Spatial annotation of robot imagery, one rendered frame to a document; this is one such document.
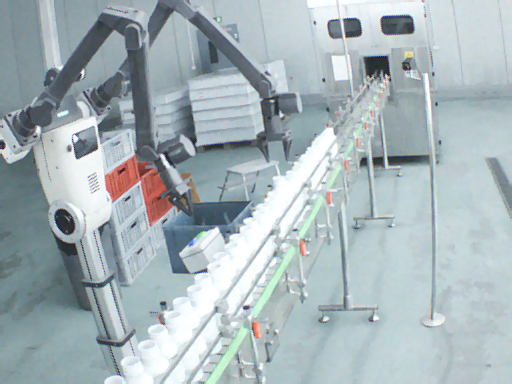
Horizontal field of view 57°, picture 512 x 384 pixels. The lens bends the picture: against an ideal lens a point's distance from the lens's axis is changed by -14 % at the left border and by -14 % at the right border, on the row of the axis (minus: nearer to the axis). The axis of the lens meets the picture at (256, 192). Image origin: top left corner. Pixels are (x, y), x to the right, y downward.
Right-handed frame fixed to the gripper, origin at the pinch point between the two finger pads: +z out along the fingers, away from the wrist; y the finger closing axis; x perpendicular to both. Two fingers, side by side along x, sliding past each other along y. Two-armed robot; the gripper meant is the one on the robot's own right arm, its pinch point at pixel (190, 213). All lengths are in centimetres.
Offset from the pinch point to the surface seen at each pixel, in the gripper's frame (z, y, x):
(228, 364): 28, -46, -16
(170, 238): 14, 50, 45
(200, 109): -44, 624, 273
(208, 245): 9.7, -6.0, -3.7
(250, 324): 21, -43, -25
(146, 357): 10, -69, -18
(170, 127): -42, 634, 341
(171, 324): 10, -57, -18
